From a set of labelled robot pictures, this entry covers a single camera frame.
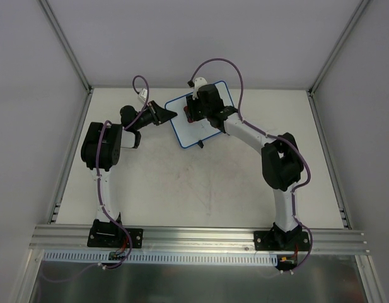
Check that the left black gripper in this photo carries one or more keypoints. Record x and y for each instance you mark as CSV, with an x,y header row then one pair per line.
x,y
154,113

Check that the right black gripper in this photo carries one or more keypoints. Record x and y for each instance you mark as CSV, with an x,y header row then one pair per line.
x,y
190,111

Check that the red bone-shaped eraser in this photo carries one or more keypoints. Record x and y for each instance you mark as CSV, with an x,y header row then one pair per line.
x,y
187,114

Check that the blue-framed whiteboard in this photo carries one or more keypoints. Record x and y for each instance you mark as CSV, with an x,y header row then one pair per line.
x,y
188,134

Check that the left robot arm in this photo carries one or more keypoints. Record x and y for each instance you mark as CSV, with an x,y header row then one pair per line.
x,y
100,152

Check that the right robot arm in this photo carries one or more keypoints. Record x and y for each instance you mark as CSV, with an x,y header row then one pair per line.
x,y
280,159

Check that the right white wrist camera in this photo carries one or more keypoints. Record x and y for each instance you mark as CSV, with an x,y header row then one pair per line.
x,y
195,84

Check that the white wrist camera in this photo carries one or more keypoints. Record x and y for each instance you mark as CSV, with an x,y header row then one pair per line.
x,y
195,84
142,96

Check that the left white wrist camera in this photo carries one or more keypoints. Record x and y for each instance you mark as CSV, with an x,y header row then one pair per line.
x,y
142,96

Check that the left aluminium frame post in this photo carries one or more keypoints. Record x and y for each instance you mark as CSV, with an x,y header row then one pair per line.
x,y
61,36

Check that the aluminium frame post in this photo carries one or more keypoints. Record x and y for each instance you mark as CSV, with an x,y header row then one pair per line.
x,y
61,36
340,42

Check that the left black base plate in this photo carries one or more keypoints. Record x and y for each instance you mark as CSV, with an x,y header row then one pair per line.
x,y
108,235

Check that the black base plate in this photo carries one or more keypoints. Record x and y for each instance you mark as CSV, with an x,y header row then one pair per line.
x,y
276,239
108,235

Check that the white slotted cable duct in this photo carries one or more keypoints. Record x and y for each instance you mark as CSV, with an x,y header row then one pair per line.
x,y
139,257

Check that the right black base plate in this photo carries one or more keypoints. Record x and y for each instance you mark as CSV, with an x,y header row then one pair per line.
x,y
276,239

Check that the aluminium mounting rail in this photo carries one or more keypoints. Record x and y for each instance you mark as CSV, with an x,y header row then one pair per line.
x,y
199,240

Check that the right aluminium frame post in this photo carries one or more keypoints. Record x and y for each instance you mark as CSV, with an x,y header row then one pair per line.
x,y
340,42

